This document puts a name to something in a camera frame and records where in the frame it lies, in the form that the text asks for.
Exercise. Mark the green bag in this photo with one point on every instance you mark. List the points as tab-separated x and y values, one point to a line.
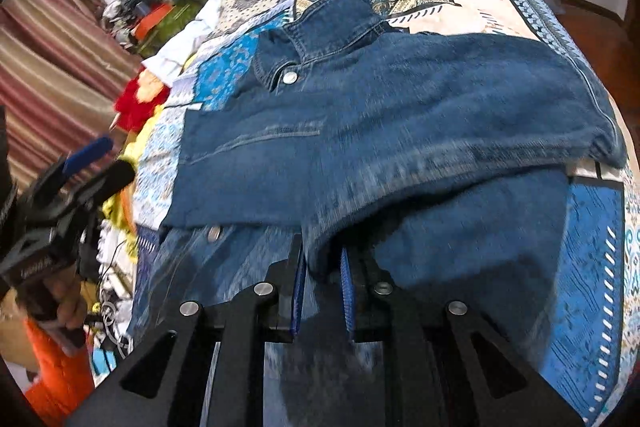
175	19

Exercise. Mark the red and yellow plush toy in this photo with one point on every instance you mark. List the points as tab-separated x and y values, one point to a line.
132	102

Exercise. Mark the pile of mixed clothes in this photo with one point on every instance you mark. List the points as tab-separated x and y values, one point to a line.
125	7

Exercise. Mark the blue denim jacket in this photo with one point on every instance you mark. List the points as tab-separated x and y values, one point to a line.
375	117

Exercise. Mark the orange cloth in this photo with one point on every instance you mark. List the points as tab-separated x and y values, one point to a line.
55	382

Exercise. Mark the brown cardboard piece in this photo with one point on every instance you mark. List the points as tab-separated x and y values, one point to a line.
15	337

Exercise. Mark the person's left hand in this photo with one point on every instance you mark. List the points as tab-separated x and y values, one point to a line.
70	307

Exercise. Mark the orange box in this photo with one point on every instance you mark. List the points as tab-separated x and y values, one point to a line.
150	24

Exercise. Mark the blue patchwork bedspread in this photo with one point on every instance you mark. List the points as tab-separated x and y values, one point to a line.
590	257

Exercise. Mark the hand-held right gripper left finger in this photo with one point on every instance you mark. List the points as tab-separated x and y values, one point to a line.
298	297

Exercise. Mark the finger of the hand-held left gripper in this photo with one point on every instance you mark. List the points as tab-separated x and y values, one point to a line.
87	152
112	179

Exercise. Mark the maroon striped curtain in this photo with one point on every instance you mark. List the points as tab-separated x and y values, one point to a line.
50	57

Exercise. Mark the yellow-green cloth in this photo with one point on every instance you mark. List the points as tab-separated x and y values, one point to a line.
117	207

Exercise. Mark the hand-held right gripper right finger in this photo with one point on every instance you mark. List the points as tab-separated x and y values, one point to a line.
346	292

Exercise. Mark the light blue cloth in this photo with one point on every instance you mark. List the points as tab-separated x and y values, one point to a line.
175	47

